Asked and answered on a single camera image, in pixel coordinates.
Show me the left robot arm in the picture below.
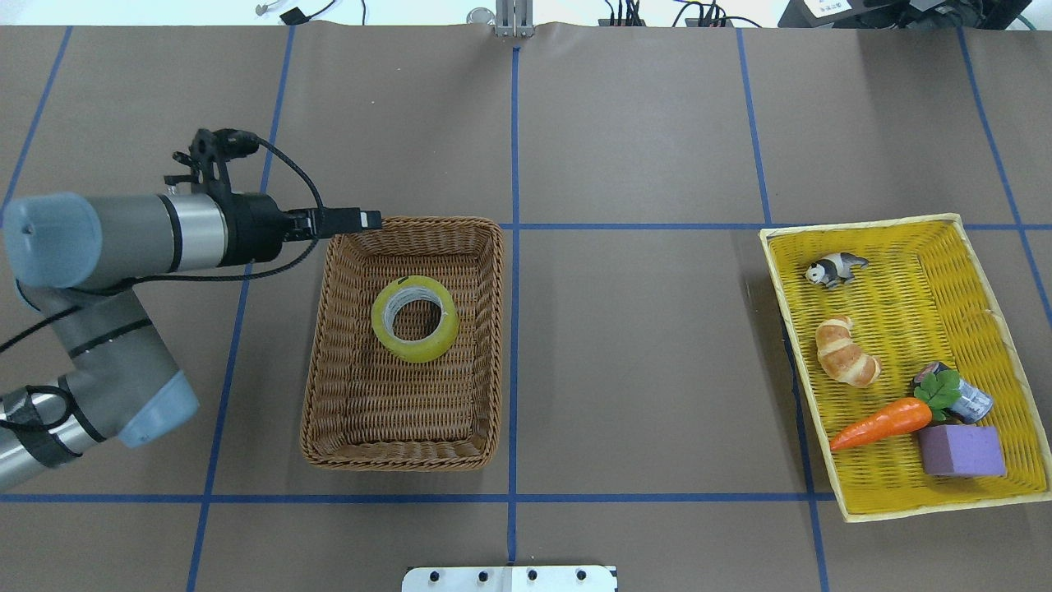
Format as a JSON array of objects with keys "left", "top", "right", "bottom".
[{"left": 2, "top": 192, "right": 382, "bottom": 490}]

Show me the yellow woven tray basket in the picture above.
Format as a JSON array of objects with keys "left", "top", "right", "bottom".
[{"left": 758, "top": 213, "right": 1050, "bottom": 522}]

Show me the aluminium frame post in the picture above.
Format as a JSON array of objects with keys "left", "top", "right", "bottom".
[{"left": 493, "top": 0, "right": 537, "bottom": 39}]

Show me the round metal puck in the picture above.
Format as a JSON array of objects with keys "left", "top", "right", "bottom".
[{"left": 465, "top": 7, "right": 495, "bottom": 25}]

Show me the toy panda figurine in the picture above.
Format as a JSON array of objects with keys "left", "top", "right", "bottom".
[{"left": 801, "top": 252, "right": 870, "bottom": 289}]

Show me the yellow clear tape roll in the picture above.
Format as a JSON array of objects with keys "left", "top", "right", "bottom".
[{"left": 371, "top": 275, "right": 461, "bottom": 363}]

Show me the black power strip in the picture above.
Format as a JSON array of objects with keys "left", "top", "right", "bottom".
[{"left": 596, "top": 11, "right": 734, "bottom": 29}]

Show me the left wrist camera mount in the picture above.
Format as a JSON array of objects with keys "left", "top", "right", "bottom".
[{"left": 163, "top": 128, "right": 261, "bottom": 200}]

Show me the orange toy carrot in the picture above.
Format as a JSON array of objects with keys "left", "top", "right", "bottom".
[{"left": 829, "top": 368, "right": 962, "bottom": 452}]

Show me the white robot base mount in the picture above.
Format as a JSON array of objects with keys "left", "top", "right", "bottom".
[{"left": 401, "top": 565, "right": 620, "bottom": 591}]

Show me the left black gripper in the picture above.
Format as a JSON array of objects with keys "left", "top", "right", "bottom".
[{"left": 223, "top": 192, "right": 383, "bottom": 266}]

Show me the toy croissant bread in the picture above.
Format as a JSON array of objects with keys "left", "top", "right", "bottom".
[{"left": 814, "top": 315, "right": 883, "bottom": 387}]

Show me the purple foam block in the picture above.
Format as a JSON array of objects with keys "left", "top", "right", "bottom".
[{"left": 917, "top": 424, "right": 1008, "bottom": 479}]

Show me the brown wicker basket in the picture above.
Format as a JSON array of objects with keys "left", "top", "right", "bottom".
[{"left": 300, "top": 217, "right": 505, "bottom": 472}]

